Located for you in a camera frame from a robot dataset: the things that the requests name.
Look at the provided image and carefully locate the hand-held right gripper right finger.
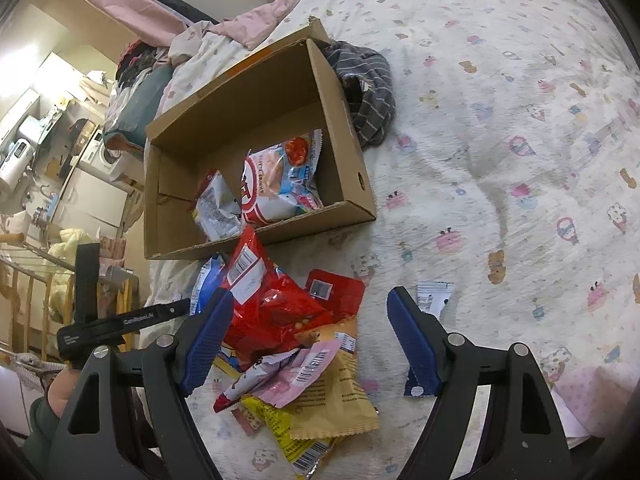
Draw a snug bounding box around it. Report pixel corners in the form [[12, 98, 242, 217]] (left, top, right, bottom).
[[386, 286, 576, 480]]

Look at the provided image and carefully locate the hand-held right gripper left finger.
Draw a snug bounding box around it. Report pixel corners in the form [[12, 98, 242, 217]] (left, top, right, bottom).
[[42, 287, 236, 480]]

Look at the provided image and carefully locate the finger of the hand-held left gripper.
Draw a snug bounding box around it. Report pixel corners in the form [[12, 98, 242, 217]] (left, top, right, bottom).
[[74, 242, 101, 322]]

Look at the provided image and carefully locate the yellow blue snack packet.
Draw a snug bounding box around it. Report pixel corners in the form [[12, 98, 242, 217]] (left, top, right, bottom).
[[215, 342, 251, 378]]

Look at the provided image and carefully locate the white navy snack packet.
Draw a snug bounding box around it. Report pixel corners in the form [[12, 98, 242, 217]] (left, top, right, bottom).
[[404, 281, 455, 398]]

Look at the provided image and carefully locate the white cartoon snack packet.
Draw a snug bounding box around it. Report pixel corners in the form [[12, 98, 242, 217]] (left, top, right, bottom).
[[214, 360, 263, 413]]

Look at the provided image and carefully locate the blue white snack packet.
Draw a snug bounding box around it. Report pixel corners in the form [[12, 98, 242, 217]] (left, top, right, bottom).
[[190, 255, 228, 316]]

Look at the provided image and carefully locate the tan snack bag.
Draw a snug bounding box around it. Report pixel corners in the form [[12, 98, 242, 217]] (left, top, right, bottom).
[[280, 312, 381, 441]]

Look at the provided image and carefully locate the pink snack packet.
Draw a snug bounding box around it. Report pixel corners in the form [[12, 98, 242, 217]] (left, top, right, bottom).
[[245, 337, 343, 409]]

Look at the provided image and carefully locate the cardboard box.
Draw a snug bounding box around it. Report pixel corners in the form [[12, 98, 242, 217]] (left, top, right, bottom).
[[143, 16, 377, 261]]

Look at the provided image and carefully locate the person's left forearm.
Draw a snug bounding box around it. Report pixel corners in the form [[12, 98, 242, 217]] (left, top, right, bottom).
[[27, 372, 76, 461]]

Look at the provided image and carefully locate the yellow duvet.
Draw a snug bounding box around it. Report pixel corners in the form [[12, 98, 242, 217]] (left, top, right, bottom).
[[45, 227, 93, 321]]

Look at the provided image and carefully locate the wooden drying rack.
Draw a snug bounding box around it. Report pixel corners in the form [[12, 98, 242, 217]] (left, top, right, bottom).
[[0, 232, 136, 361]]

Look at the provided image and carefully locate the white kitchen cabinet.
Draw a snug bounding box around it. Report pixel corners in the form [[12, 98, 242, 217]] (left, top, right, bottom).
[[50, 165, 128, 233]]

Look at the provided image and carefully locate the white washing machine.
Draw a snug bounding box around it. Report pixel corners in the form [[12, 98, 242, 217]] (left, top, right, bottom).
[[80, 132, 126, 181]]

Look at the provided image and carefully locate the small white red snack packet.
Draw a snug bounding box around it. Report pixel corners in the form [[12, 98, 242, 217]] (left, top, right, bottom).
[[192, 169, 244, 242]]

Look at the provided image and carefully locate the white water heater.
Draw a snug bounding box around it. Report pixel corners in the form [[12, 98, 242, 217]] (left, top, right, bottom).
[[0, 137, 36, 201]]

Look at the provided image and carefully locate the large white red snack bag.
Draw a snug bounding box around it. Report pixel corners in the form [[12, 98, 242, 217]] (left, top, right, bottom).
[[241, 129, 324, 226]]

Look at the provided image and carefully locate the teal bed cushion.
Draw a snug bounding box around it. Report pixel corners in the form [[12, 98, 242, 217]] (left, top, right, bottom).
[[102, 62, 176, 153]]

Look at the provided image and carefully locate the pink dotted cloth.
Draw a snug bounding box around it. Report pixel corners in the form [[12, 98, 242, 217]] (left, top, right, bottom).
[[550, 360, 640, 436]]

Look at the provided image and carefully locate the pile of clothes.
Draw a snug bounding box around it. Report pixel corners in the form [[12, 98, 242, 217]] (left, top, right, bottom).
[[116, 39, 173, 86]]

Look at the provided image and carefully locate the grey striped cloth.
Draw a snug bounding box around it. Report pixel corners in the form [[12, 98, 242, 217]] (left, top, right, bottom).
[[322, 40, 396, 148]]

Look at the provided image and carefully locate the pink curtain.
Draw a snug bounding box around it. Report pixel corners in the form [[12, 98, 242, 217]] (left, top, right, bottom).
[[50, 0, 201, 36]]

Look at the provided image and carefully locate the pink quilt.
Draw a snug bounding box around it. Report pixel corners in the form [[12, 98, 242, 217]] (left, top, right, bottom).
[[167, 0, 321, 68]]

